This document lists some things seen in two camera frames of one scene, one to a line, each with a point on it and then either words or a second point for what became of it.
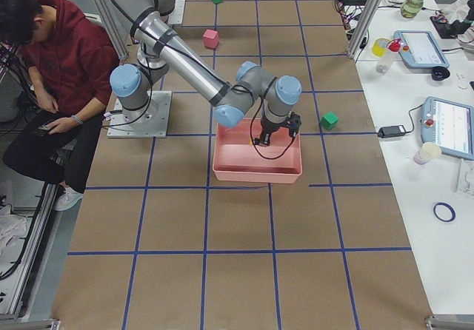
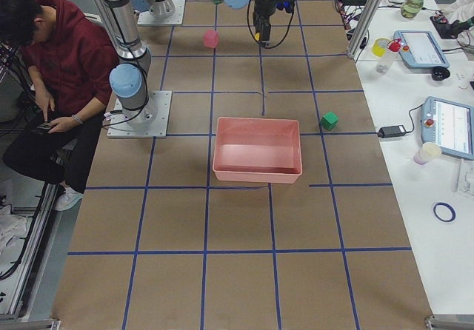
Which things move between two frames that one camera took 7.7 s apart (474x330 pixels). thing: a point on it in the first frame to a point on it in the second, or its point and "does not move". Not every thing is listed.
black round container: [439, 73] does not move
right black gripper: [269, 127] to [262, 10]
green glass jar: [412, 5] does not move
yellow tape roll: [379, 46] does not move
